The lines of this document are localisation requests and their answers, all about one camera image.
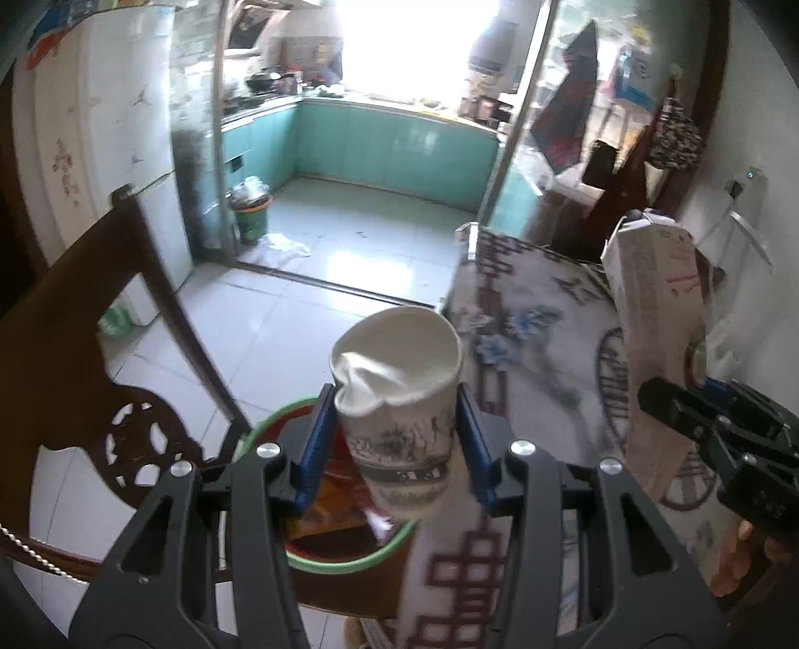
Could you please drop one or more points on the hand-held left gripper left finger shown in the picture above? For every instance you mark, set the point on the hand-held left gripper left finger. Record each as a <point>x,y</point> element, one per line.
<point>315,449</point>

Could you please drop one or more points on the black white patterned bag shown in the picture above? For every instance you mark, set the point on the black white patterned bag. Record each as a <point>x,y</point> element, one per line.
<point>677,134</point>

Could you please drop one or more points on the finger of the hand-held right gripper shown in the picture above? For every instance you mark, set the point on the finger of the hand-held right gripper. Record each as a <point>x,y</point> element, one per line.
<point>680,405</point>
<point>749,409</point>

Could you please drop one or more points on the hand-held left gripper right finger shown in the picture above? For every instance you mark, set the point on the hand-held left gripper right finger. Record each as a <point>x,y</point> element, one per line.
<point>475,455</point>

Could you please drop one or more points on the red bin with green rim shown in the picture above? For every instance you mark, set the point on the red bin with green rim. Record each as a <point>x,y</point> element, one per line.
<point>337,555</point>

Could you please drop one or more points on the green plastic bag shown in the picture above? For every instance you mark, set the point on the green plastic bag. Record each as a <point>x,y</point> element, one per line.
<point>117,321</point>

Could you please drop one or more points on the teal kitchen cabinets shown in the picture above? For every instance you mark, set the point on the teal kitchen cabinets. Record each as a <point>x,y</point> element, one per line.
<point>387,150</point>

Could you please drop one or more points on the hanging blue white bag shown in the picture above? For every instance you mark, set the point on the hanging blue white bag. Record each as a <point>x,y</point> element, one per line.
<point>635,75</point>

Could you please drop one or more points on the hanging blue red cloth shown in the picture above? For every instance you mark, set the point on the hanging blue red cloth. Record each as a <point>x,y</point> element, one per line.
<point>565,112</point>

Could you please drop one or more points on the dark red garment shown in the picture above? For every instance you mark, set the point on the dark red garment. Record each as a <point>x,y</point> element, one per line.
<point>618,206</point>

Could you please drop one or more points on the person's right hand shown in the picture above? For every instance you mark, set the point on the person's right hand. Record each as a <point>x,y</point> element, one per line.
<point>755,561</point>

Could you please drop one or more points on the black hanging bag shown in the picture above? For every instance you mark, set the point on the black hanging bag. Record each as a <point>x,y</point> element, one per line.
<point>598,167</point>

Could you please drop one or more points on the black wok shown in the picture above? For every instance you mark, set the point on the black wok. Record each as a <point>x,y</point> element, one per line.
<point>262,81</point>

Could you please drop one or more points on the wall charger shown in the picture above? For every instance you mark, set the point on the wall charger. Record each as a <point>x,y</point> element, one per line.
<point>743,181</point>

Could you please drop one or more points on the white plastic bag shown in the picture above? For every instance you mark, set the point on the white plastic bag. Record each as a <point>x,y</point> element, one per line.
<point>284,245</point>

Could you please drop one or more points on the range hood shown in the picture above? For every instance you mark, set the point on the range hood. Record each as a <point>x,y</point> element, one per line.
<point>249,28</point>

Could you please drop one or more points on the white refrigerator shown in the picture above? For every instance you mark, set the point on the white refrigerator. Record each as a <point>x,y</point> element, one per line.
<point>106,143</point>

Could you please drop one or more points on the carved dark wooden chair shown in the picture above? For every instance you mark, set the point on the carved dark wooden chair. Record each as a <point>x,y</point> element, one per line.
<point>93,374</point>

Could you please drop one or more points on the white pink milk carton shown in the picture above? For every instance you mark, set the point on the white pink milk carton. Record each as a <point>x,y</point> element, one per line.
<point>655,312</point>

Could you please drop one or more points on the green kitchen trash bin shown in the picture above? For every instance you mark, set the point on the green kitchen trash bin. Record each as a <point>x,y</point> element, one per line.
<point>251,218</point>

